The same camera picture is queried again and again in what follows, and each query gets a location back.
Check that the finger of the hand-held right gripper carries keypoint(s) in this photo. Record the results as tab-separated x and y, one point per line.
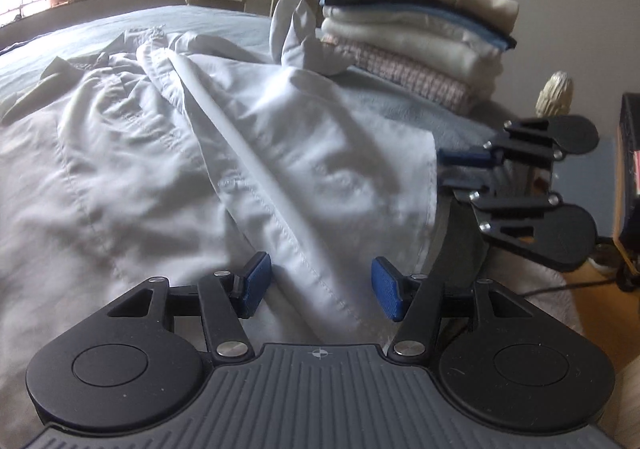
465	158
510	204

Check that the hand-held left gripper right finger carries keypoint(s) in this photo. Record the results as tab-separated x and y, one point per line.
387	289

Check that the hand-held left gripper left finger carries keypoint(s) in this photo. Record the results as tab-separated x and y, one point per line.
255	284

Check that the white shirt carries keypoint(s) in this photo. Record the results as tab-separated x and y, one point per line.
150	154

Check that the stack of folded clothes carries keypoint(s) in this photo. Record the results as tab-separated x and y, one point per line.
415	44

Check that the dark cabinet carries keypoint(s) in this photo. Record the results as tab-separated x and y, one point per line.
629	169

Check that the grey bed blanket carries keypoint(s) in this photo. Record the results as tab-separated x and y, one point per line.
215	21

